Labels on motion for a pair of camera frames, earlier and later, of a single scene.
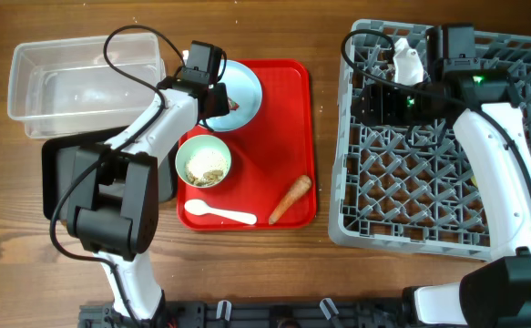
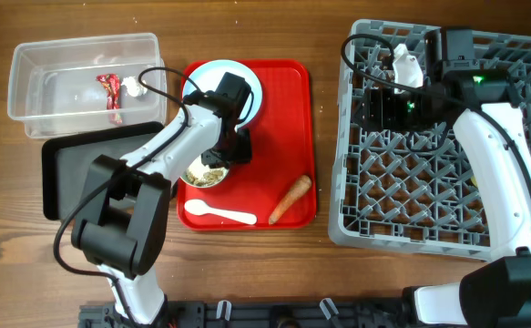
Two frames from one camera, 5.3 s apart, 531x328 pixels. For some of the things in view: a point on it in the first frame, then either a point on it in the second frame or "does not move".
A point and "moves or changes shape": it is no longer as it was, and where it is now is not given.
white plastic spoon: [197, 207] does not move
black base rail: [362, 313] does not move
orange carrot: [302, 184] does not move
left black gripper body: [219, 100] to [224, 155]
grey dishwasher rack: [419, 189] does not move
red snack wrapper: [232, 105] moves or changes shape
